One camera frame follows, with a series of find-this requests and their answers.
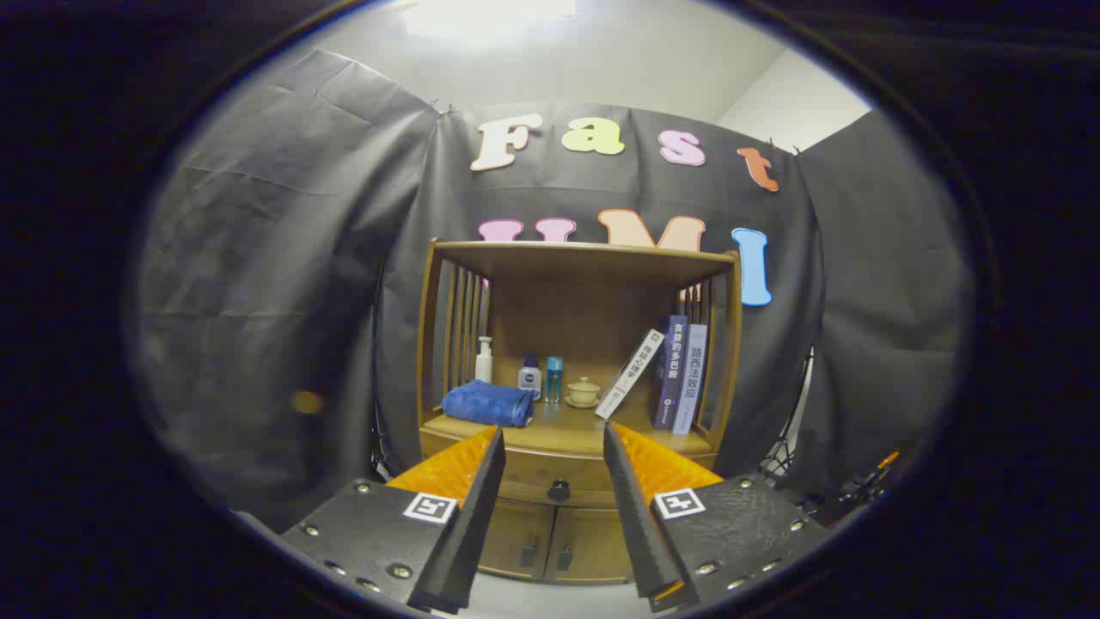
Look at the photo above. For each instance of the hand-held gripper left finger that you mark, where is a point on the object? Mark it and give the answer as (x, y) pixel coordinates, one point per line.
(468, 533)

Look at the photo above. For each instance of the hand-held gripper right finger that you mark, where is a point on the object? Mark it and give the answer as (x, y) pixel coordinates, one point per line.
(640, 533)

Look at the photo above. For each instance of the wooden countertop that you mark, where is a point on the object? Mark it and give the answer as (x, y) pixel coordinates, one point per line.
(567, 425)

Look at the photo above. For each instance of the white bottle with blue cap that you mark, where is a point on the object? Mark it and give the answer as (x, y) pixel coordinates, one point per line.
(529, 380)

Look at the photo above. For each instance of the wooden drawer with black knob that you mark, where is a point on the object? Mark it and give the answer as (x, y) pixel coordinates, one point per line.
(550, 471)

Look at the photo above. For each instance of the beige lidded tea cup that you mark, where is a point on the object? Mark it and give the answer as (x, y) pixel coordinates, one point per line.
(583, 394)

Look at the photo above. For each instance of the dark blue book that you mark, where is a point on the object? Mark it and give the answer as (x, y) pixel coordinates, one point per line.
(669, 374)

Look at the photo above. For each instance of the black device with orange part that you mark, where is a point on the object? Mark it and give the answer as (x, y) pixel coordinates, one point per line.
(888, 460)

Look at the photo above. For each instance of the white pump bottle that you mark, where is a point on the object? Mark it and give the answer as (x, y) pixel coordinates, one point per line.
(484, 365)

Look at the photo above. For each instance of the blue folded towel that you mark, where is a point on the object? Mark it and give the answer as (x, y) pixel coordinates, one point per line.
(485, 404)

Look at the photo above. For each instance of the clear blue bottle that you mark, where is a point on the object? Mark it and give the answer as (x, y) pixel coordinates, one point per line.
(554, 383)

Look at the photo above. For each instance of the pale lilac book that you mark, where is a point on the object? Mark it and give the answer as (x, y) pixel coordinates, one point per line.
(691, 378)

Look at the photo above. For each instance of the white book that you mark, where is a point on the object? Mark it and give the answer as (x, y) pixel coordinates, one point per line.
(629, 374)

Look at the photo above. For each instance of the wooden cabinet door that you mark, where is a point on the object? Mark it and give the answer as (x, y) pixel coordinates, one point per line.
(593, 546)
(516, 533)

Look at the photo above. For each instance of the wooden cabinet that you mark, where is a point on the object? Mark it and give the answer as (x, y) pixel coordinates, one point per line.
(550, 301)

